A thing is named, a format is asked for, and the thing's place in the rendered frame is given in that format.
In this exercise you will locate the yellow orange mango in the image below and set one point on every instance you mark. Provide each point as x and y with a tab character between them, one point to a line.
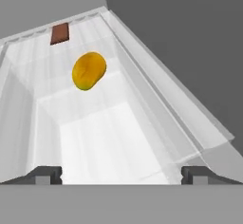
88	70

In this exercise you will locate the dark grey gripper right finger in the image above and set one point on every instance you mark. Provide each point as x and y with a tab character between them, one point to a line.
194	172

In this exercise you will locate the white fridge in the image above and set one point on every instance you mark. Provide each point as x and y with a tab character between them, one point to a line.
104	114

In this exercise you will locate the brown rectangular block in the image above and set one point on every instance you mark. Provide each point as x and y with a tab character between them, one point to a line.
59	33

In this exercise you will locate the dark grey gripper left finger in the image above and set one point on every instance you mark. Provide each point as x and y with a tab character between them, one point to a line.
47	172

